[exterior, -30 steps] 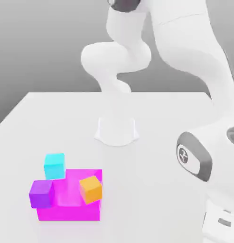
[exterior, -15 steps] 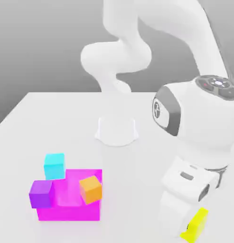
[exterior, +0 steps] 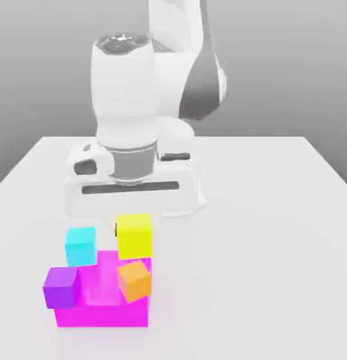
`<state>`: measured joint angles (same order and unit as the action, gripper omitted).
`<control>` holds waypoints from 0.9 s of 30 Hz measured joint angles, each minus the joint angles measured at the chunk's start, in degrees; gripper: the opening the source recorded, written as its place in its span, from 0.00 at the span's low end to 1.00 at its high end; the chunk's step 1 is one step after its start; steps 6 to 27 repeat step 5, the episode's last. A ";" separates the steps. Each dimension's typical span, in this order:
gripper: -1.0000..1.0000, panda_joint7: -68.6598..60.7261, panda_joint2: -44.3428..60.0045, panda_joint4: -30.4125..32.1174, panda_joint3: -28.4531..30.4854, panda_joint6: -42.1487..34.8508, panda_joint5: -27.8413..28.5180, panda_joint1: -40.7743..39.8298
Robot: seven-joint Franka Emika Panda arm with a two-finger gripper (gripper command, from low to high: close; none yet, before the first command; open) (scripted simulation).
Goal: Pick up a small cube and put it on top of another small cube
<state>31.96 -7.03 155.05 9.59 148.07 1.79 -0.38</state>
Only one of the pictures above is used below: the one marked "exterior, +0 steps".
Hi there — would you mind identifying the small cyan cube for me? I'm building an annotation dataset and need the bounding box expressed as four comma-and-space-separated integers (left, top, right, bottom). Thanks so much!
64, 226, 98, 268

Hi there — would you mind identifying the small purple cube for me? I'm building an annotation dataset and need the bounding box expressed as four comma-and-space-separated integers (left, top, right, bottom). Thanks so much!
42, 266, 82, 310

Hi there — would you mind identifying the large magenta box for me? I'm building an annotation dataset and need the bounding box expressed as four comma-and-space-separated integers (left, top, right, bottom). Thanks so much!
53, 250, 152, 329

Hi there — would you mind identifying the small yellow cube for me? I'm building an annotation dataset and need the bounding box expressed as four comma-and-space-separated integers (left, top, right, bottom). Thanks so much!
115, 213, 153, 260

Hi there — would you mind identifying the small orange cube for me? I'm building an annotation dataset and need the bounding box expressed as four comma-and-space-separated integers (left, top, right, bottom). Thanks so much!
117, 259, 152, 304

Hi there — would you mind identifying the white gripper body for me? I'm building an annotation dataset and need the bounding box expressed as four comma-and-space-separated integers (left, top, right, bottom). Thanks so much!
63, 165, 203, 219

